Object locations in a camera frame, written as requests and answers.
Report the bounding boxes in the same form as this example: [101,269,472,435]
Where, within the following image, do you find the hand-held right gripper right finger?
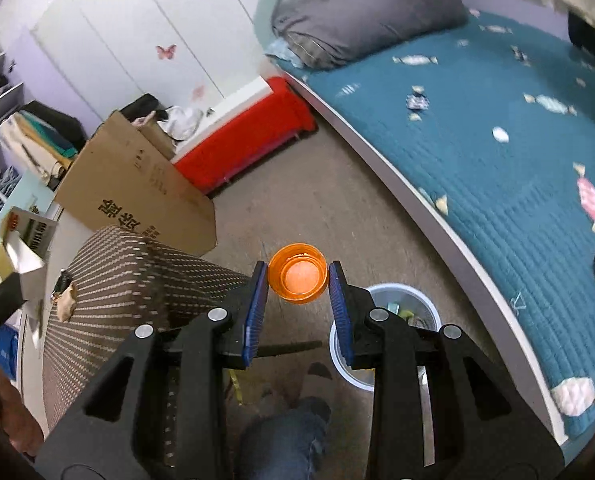
[328,260,564,480]

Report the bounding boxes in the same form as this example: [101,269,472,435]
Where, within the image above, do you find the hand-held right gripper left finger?
[34,261,270,480]

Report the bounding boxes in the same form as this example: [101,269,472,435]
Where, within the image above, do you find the white carton with red label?
[0,206,59,351]

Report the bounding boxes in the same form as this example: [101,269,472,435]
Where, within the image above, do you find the white trash bin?
[329,283,441,391]

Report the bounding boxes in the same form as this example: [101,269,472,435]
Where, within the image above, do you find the person's left hand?
[0,362,46,458]

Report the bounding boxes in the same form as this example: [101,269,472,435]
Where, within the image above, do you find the blue bag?
[0,327,18,378]

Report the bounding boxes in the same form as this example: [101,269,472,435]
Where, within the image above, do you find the crumpled brown wrapper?
[52,270,78,323]

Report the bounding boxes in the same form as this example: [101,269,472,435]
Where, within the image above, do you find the person's leg in jeans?
[235,395,331,480]

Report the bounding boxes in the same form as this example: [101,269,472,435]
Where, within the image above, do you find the round table with dotted cloth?
[42,225,252,471]

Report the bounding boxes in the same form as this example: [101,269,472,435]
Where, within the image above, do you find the cream hanging garment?
[0,117,71,181]

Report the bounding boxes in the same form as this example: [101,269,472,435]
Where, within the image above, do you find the teal hanging garment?
[18,112,76,158]

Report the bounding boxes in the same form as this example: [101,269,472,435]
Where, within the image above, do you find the large cardboard box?
[54,110,218,257]

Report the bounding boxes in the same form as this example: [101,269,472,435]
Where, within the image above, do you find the red storage bench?
[170,76,318,196]

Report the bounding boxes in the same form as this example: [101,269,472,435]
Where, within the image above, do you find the black hanging garment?
[25,100,86,151]

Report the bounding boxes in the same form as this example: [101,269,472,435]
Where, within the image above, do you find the white plastic bag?
[165,106,203,141]

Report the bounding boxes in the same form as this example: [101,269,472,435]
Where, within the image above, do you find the teal candy print bed sheet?
[272,7,595,438]

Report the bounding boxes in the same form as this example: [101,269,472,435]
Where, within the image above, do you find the black bag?
[120,94,161,121]

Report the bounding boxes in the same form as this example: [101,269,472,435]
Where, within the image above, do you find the striped blue pillow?
[265,37,308,68]

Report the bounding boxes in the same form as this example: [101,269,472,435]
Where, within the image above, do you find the folded grey duvet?
[272,0,469,70]

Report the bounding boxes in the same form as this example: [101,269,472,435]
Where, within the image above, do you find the white wardrobe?
[30,0,278,126]

